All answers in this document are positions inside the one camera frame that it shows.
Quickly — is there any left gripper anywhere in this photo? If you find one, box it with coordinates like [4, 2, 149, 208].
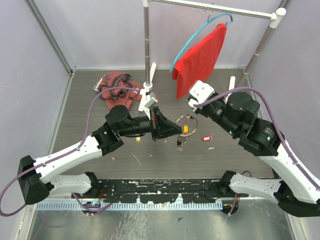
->
[119, 106, 183, 142]

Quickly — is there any metal keyring with keys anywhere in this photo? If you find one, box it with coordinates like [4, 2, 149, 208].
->
[175, 114, 199, 151]

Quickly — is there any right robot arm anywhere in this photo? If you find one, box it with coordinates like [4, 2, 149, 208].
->
[193, 92, 320, 218]

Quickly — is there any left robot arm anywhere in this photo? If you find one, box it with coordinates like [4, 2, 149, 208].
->
[17, 105, 183, 205]

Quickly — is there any red tag key right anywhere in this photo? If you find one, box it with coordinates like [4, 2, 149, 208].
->
[201, 134, 214, 142]

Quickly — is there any red cloth on hanger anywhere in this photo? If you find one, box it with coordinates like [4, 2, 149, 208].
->
[171, 23, 227, 99]

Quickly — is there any crumpled maroon shirt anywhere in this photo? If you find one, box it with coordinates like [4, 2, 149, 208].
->
[93, 71, 142, 109]

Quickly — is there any teal clothes hanger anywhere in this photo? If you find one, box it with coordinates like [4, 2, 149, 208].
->
[169, 10, 234, 73]

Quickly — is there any white metal clothes rack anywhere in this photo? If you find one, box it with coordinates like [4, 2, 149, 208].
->
[137, 0, 287, 113]

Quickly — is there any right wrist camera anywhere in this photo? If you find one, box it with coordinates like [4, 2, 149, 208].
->
[187, 80, 215, 112]

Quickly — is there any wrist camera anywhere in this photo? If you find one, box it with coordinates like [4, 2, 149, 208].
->
[138, 88, 158, 112]
[187, 80, 215, 112]

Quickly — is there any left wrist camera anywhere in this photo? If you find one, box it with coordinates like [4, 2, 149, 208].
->
[138, 88, 158, 112]

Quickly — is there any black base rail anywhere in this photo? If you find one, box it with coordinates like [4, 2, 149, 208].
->
[94, 178, 226, 204]

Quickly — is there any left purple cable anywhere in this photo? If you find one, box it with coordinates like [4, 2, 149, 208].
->
[0, 86, 142, 216]

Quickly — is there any purple cable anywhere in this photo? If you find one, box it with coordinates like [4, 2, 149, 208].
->
[0, 86, 142, 216]
[193, 86, 320, 190]

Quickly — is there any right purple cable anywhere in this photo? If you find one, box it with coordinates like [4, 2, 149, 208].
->
[193, 86, 320, 190]

